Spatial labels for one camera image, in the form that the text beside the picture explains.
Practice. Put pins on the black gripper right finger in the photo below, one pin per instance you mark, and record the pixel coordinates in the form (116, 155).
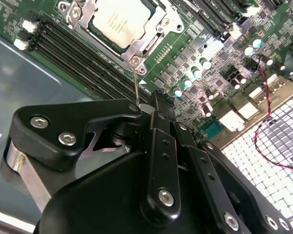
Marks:
(210, 170)

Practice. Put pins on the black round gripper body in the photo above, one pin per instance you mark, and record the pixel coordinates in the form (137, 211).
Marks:
(100, 207)

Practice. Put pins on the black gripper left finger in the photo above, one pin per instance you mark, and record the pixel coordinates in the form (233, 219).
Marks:
(51, 117)

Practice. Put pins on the metal socket locking lever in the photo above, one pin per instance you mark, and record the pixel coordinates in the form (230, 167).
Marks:
(136, 85)

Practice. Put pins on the metal socket cover frame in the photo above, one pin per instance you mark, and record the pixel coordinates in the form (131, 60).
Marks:
(134, 48)

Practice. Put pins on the silver topped CPU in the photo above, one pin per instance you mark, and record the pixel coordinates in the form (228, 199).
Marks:
(119, 22)

